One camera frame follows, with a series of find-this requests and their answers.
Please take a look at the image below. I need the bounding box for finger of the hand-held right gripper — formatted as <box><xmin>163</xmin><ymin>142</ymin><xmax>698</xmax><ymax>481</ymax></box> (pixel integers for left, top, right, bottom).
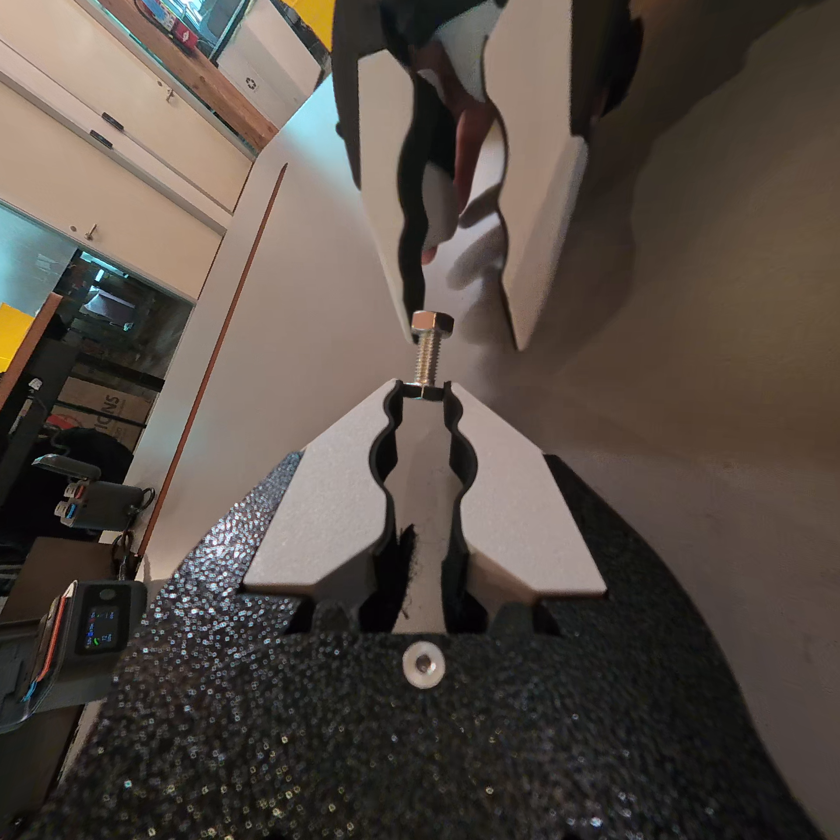
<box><xmin>357</xmin><ymin>48</ymin><xmax>429</xmax><ymax>345</ymax></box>
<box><xmin>483</xmin><ymin>0</ymin><xmax>591</xmax><ymax>353</ymax></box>

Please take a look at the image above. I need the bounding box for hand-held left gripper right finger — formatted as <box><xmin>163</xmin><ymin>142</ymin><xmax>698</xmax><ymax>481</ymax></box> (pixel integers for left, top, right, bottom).
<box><xmin>442</xmin><ymin>381</ymin><xmax>607</xmax><ymax>611</ymax></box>

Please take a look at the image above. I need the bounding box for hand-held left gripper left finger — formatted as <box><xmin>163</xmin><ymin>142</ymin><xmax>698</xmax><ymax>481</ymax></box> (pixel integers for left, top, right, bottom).
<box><xmin>241</xmin><ymin>378</ymin><xmax>404</xmax><ymax>611</ymax></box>

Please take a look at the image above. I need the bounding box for person's right hand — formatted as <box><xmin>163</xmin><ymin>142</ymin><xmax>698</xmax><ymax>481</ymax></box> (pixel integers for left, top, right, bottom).
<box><xmin>449</xmin><ymin>62</ymin><xmax>506</xmax><ymax>227</ymax></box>

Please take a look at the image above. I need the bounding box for white recycling bin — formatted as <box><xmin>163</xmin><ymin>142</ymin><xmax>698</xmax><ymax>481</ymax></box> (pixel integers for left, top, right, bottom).
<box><xmin>217</xmin><ymin>0</ymin><xmax>332</xmax><ymax>129</ymax></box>

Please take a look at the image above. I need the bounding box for wooden beam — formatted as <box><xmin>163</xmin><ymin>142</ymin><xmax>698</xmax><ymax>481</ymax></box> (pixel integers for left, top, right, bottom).
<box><xmin>92</xmin><ymin>0</ymin><xmax>280</xmax><ymax>148</ymax></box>

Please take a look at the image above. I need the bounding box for grey usb hub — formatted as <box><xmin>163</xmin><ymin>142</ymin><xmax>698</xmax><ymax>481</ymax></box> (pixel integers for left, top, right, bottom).
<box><xmin>33</xmin><ymin>453</ymin><xmax>145</xmax><ymax>531</ymax></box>

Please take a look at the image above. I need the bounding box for printed cardboard box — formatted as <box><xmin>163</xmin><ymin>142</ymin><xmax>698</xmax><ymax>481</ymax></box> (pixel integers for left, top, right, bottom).
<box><xmin>56</xmin><ymin>374</ymin><xmax>161</xmax><ymax>447</ymax></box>

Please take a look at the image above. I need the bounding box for plain brown cardboard box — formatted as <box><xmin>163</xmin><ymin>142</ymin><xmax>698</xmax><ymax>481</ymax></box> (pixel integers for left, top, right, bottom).
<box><xmin>0</xmin><ymin>537</ymin><xmax>122</xmax><ymax>618</ymax></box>

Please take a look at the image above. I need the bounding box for black power station with screen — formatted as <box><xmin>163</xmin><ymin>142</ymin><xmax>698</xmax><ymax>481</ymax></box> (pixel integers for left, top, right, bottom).
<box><xmin>0</xmin><ymin>579</ymin><xmax>148</xmax><ymax>735</ymax></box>

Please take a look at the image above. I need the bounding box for glass partition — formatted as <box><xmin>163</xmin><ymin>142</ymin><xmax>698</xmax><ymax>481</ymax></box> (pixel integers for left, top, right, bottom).
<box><xmin>0</xmin><ymin>197</ymin><xmax>196</xmax><ymax>460</ymax></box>

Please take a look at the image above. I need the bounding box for small yellow bin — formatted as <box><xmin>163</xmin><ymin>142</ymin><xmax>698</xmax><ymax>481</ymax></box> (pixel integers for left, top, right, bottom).
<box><xmin>0</xmin><ymin>302</ymin><xmax>40</xmax><ymax>378</ymax></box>

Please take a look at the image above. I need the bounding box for black cable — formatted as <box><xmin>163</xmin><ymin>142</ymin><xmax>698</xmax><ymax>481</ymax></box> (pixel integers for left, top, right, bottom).
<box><xmin>112</xmin><ymin>487</ymin><xmax>157</xmax><ymax>578</ymax></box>

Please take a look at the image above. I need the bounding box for white wall cabinet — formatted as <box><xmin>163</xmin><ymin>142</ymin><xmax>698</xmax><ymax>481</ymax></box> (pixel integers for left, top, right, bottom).
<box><xmin>0</xmin><ymin>0</ymin><xmax>258</xmax><ymax>299</ymax></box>

